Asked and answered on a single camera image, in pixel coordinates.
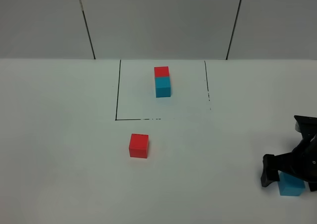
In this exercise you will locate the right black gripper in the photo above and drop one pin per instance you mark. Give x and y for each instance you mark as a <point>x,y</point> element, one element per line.
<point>301,162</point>

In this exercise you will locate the blue template block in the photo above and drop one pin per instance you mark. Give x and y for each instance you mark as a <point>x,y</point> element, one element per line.
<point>163,87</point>

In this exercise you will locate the red template block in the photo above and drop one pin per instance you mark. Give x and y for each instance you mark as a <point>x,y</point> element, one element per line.
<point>161,71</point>

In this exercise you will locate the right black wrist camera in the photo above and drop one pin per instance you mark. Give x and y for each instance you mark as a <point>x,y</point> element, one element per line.
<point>307,126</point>

